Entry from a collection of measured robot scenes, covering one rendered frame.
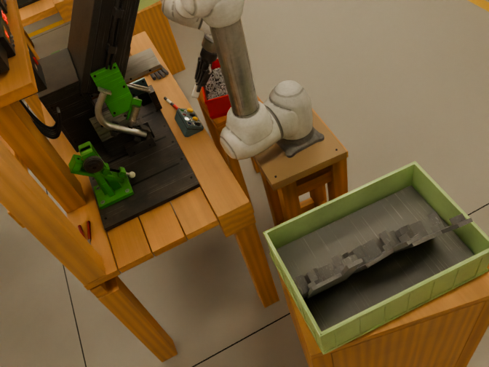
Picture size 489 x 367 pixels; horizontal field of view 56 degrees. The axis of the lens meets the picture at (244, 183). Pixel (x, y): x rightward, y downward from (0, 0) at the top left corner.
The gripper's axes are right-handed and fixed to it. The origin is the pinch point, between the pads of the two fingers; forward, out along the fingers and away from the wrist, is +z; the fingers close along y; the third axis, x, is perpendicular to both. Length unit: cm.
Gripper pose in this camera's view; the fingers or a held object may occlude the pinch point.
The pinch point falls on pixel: (196, 90)
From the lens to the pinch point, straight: 214.1
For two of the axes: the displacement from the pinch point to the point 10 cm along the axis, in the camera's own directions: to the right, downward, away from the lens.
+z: -3.5, 7.6, 5.5
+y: -4.1, -6.5, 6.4
